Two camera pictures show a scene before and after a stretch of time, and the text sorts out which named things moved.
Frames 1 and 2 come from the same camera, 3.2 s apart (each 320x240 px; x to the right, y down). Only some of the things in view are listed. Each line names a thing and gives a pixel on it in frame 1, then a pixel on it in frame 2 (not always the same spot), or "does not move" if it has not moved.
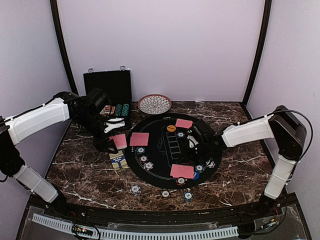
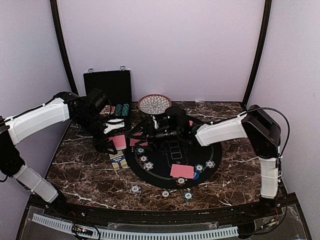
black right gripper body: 198,154 -> 163,136
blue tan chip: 148,166 does not move
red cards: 182,171 does not move
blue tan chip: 210,164 does not move
